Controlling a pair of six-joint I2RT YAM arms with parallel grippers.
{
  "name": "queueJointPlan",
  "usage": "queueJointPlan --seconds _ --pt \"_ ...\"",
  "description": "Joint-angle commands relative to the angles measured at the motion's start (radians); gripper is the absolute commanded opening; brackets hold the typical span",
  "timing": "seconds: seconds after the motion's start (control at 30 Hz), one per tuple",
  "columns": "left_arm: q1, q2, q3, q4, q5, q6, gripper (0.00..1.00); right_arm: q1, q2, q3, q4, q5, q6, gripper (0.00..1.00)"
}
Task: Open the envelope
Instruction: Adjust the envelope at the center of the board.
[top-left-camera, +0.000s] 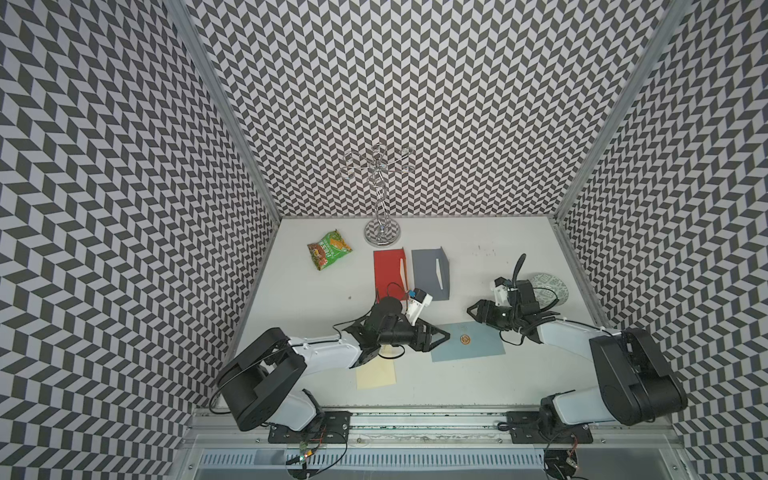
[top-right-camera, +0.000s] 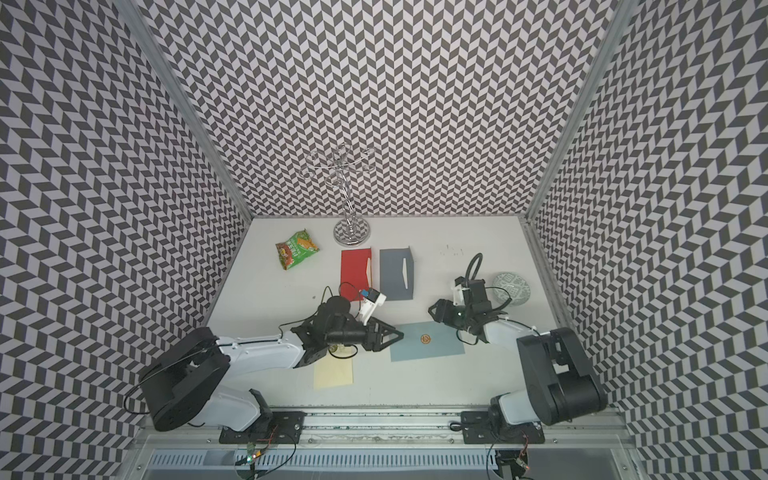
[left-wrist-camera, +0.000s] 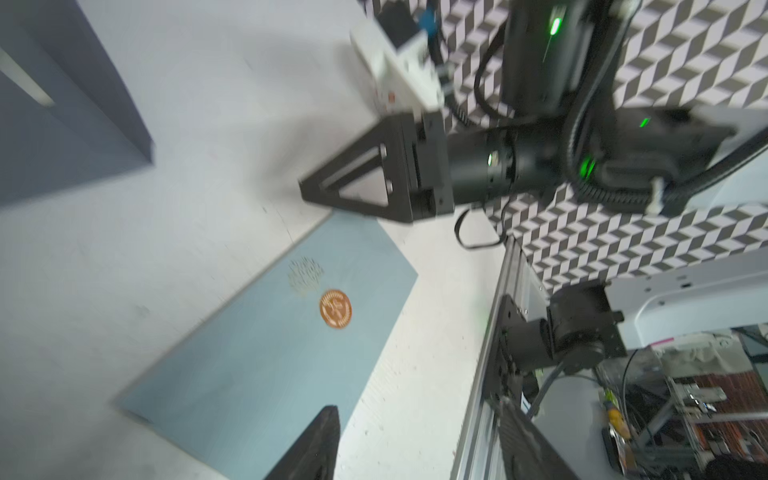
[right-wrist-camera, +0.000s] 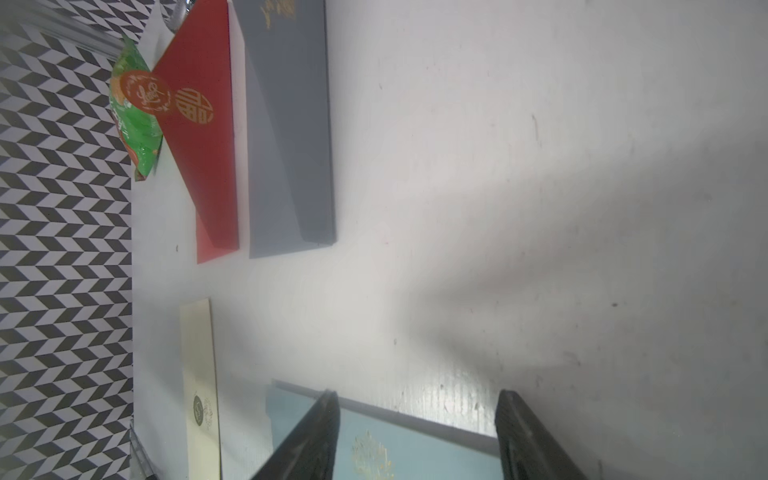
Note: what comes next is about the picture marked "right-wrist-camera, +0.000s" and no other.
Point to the green snack bag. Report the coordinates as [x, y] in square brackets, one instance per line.
[139, 131]

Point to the dark grey envelope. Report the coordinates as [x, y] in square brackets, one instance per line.
[290, 173]

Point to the red envelope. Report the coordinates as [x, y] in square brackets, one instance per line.
[189, 92]

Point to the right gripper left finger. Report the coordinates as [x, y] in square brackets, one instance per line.
[309, 451]

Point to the chrome wire stand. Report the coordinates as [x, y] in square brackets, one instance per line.
[180, 11]

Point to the cream yellow envelope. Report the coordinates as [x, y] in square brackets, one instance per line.
[200, 391]

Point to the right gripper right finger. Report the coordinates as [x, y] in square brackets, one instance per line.
[527, 448]

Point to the light blue envelope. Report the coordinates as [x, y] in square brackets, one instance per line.
[376, 443]

